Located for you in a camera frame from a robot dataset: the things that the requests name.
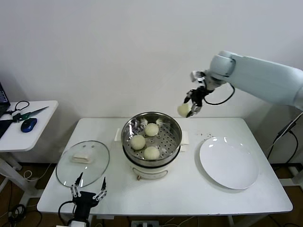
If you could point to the blue computer mouse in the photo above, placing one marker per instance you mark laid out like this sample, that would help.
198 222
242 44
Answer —
28 125

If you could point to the white electric cooker pot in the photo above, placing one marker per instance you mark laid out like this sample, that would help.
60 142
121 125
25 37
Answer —
149 171

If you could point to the dark scattered crumbs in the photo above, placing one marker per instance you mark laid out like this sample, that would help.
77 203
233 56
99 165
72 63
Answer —
204 135

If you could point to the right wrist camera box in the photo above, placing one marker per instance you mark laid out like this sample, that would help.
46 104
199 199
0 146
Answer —
198 78

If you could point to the stainless steel steamer basket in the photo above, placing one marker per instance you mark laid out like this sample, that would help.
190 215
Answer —
165 142

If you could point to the round glass pot lid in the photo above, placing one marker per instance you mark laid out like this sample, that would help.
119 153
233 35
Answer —
97 156

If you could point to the green pointed tool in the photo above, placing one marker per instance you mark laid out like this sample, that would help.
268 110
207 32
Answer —
33 113

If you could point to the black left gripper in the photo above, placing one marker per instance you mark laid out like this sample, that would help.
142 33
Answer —
82 201

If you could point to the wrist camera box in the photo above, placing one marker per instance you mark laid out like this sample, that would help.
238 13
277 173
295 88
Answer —
73 223
198 78

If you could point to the large white plate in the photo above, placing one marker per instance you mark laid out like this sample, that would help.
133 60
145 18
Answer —
227 163

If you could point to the black laptop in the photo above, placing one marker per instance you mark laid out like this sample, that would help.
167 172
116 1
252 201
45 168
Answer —
3 127

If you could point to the small white side table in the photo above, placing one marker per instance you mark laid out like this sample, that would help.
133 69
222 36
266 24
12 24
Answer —
40 132

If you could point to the white steamed baozi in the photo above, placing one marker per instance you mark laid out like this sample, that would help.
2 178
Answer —
183 110
151 129
151 153
138 142

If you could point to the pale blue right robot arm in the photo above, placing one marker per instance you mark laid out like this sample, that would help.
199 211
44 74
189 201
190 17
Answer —
260 80

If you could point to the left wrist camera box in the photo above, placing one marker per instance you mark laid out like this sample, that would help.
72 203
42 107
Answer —
73 223

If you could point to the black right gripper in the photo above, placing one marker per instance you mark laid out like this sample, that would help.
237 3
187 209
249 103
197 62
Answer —
198 95

